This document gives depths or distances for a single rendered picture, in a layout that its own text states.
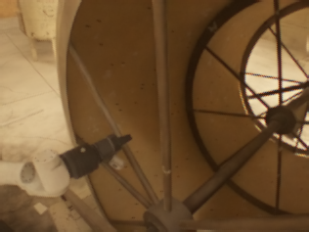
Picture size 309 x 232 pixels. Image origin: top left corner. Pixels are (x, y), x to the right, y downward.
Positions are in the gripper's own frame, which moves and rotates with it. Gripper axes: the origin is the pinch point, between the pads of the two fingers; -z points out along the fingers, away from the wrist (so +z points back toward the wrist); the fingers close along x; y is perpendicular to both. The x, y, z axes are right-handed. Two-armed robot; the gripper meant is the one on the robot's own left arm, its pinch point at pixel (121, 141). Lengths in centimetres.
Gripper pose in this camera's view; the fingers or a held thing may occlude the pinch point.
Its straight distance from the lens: 66.4
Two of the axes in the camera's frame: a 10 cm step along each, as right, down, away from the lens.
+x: -4.2, 4.3, 8.0
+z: -7.5, 3.2, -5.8
